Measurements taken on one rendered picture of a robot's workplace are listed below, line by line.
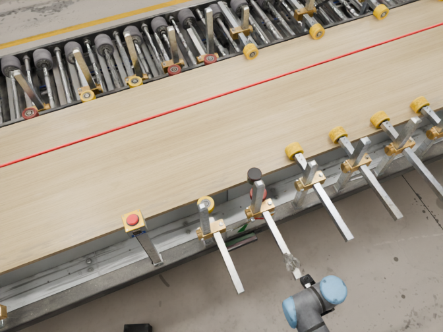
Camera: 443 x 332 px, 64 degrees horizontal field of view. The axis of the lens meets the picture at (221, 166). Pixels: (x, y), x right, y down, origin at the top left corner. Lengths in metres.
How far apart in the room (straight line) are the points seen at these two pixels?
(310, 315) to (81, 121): 1.49
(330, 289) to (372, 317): 1.33
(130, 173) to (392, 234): 1.87
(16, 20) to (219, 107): 3.11
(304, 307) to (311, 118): 1.06
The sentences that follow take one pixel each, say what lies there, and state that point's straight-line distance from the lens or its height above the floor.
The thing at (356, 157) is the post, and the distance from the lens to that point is 1.70.
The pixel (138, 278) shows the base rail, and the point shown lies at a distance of 1.82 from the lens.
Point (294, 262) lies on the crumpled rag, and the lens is 1.62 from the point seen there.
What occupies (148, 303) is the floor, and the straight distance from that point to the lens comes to 2.49.
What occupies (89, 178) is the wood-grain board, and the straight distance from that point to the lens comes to 1.85.
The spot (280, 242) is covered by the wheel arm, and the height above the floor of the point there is 0.86.
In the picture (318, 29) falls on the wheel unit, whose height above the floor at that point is 0.98.
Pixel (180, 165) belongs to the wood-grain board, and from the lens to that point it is 1.77.
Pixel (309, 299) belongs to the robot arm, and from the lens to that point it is 1.26.
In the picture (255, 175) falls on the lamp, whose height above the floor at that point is 1.13.
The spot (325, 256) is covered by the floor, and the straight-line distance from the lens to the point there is 2.59.
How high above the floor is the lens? 2.41
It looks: 59 degrees down
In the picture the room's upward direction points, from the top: 2 degrees counter-clockwise
